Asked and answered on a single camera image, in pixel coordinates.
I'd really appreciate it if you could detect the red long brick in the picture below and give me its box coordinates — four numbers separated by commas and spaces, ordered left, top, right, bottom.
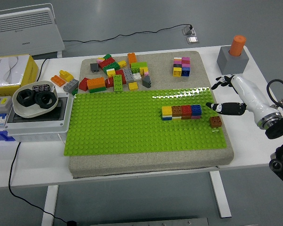
115, 69, 127, 85
98, 57, 116, 70

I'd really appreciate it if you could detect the grey electrical enclosure box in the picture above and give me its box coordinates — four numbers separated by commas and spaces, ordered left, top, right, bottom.
4, 92, 74, 143

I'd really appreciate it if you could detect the black power cable with plug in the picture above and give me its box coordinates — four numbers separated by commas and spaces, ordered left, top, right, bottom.
8, 57, 78, 226

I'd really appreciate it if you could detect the orange tall brick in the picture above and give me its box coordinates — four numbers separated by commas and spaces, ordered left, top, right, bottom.
127, 52, 137, 65

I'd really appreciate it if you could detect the grey push-button box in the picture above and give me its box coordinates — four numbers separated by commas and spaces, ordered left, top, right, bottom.
0, 96, 13, 115

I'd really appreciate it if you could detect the yellow curved brick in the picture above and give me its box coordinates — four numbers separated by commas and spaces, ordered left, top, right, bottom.
58, 70, 75, 82

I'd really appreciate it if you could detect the light grey long brick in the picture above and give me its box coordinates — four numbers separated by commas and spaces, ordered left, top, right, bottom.
122, 67, 135, 83
62, 79, 79, 93

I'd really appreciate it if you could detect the white shallow bowl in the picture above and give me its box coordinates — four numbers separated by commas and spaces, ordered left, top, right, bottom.
12, 80, 59, 119

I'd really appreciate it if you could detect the thin black floor cable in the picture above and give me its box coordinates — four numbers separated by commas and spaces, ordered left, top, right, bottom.
62, 23, 194, 44

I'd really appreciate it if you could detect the dark grey sloped brick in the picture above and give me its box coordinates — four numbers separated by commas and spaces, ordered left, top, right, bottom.
142, 75, 152, 89

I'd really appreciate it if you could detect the brick column with yellow end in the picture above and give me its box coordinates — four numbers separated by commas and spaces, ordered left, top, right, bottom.
173, 57, 183, 77

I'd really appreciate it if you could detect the blue square brick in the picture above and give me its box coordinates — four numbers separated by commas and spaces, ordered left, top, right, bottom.
191, 104, 202, 116

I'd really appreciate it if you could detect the grey-brown foam mat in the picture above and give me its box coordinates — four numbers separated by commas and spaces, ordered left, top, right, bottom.
67, 50, 235, 179

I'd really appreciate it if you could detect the blue plastic bin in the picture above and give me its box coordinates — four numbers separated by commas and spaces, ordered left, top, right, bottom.
0, 129, 16, 142

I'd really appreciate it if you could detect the white table leg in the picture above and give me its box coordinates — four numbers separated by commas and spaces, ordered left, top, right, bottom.
208, 170, 232, 219
41, 185, 59, 226

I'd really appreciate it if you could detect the small black component strip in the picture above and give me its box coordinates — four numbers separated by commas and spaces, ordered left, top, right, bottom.
32, 83, 50, 92

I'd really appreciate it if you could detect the green flat long brick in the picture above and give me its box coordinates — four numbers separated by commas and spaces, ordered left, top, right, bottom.
89, 86, 107, 94

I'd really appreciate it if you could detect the grey cube holder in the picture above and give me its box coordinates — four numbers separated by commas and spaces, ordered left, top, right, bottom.
216, 46, 250, 75

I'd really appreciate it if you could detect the lime green flat brick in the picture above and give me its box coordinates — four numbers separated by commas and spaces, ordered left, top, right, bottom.
113, 74, 124, 92

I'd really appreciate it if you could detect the black plastic hex nut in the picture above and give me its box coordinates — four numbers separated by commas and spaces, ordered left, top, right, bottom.
16, 89, 36, 108
34, 90, 57, 109

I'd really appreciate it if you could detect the brown square brick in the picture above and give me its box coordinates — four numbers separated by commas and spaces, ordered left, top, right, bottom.
171, 105, 183, 116
209, 116, 222, 129

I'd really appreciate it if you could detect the lime green long brick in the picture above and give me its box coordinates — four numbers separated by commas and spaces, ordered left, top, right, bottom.
130, 61, 149, 73

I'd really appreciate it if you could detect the white panel heater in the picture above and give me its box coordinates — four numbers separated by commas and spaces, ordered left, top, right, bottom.
0, 3, 66, 58

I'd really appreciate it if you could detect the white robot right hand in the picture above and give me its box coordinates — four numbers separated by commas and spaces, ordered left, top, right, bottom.
205, 74, 275, 125

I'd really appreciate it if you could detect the red sloped brick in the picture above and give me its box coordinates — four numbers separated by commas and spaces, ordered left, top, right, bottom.
78, 77, 90, 92

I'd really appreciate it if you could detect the green studded baseplate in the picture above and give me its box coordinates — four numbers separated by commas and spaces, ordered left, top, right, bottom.
63, 87, 228, 157

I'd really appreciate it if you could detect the yellow tissue box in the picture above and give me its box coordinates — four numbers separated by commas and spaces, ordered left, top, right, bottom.
0, 54, 40, 96

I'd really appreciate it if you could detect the open metal floor socket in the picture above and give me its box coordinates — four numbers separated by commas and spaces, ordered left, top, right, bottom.
182, 24, 198, 36

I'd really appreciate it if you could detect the orange cylinder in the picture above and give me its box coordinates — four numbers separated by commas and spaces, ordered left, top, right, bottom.
228, 35, 247, 57

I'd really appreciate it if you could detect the orange long brick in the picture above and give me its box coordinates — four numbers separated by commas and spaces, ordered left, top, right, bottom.
50, 75, 66, 88
86, 77, 106, 90

